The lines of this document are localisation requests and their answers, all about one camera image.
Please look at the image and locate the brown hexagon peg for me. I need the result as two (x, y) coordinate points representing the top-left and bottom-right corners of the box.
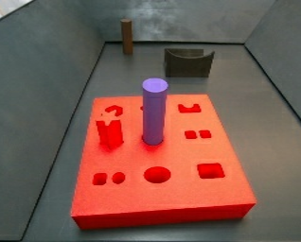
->
(121, 19), (133, 55)

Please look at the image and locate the red peg board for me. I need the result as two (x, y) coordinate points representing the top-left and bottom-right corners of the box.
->
(71, 95), (257, 229)

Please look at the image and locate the red star-shaped peg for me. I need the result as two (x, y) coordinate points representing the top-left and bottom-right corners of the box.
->
(97, 120), (125, 148)

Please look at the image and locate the purple cylinder peg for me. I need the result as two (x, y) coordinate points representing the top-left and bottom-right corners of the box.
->
(142, 78), (169, 146)

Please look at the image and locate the black curved holder stand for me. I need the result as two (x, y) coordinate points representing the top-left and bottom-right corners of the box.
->
(165, 48), (216, 78)

